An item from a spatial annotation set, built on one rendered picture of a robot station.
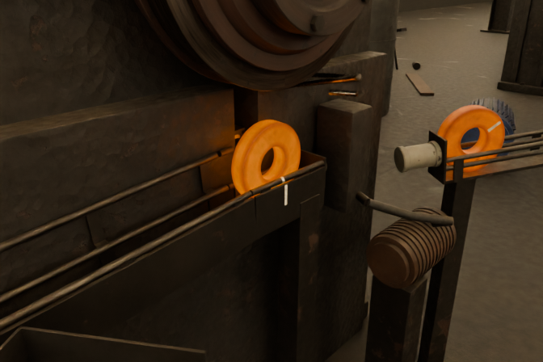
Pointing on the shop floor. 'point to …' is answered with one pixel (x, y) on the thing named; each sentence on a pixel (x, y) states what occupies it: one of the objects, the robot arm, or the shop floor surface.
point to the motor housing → (401, 284)
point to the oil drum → (385, 36)
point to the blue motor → (499, 116)
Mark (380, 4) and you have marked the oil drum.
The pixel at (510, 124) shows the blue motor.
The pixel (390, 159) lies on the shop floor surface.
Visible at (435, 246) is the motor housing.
